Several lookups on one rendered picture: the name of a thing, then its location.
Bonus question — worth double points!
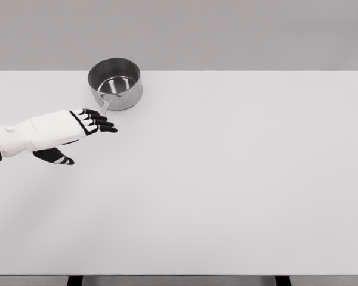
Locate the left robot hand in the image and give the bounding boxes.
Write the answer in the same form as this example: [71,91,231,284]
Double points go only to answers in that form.
[29,108,119,167]

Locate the steel pot with handle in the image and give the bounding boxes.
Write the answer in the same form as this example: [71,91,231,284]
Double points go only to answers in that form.
[87,57,143,116]

